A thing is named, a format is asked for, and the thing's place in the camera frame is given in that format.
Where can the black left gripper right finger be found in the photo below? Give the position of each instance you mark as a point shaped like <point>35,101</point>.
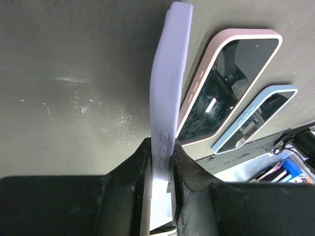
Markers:
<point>203,205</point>

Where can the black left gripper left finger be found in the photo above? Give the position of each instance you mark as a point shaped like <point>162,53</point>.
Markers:
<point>115,204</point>

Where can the light blue phone case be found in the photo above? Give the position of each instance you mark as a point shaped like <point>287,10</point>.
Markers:
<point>246,115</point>

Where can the pink phone case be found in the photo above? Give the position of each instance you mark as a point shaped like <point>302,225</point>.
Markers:
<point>215,45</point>

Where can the lavender phone case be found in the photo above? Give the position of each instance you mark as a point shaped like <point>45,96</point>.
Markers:
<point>166,86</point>

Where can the teal-edged black phone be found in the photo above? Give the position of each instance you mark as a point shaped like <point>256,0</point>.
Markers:
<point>234,70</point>

